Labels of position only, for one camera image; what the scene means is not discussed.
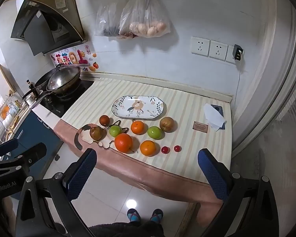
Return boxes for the black glass cooktop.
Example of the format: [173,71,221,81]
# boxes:
[38,79,94,118]

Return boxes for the person's dark trousers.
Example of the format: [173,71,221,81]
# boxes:
[89,221,164,237]

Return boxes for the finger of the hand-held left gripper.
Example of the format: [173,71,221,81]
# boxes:
[5,143,47,169]
[0,138,19,158]

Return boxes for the reddish brown apple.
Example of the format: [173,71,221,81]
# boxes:
[159,117,176,132]
[89,126,106,141]
[99,115,111,127]

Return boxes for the white tissue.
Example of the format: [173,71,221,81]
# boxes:
[203,103,227,132]

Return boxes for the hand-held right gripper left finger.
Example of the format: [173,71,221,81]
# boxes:
[15,148,98,237]

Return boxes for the brown leather patch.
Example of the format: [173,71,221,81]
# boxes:
[192,121,209,132]

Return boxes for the black wok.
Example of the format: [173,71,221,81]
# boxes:
[22,68,65,100]

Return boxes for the wooden cutting board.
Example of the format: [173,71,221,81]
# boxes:
[0,63,24,97]

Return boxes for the blue slipper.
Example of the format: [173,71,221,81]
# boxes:
[127,209,141,223]
[149,209,164,224]

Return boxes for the black charger plug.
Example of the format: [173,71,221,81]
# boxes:
[233,44,244,61]

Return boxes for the plastic bag with dark contents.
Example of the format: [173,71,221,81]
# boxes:
[95,0,129,37]

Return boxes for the steel wok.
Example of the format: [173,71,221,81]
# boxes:
[31,64,90,109]

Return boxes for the floral oval plate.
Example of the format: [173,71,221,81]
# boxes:
[111,95,166,121]

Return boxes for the black range hood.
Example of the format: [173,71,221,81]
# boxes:
[10,0,87,56]

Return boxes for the colourful wall sticker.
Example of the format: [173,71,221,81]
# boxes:
[51,44,99,72]

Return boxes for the white wall socket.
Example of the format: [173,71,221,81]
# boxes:
[226,45,244,65]
[191,37,210,57]
[209,40,229,61]

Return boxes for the dish rack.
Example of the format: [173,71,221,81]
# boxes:
[0,94,27,129]

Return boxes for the blue cabinet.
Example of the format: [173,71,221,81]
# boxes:
[10,112,65,200]

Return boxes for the plastic bag of eggs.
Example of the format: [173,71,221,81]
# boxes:
[117,0,172,40]

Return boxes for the small orange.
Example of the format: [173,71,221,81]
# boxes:
[131,120,145,135]
[140,140,156,157]

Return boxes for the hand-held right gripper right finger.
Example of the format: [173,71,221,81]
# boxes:
[197,148,279,237]

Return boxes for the green apple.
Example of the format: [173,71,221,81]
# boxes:
[147,126,162,140]
[109,125,122,138]

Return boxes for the striped table mat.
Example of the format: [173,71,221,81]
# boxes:
[54,78,231,225]

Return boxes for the dark blue phone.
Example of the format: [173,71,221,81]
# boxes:
[211,104,225,130]

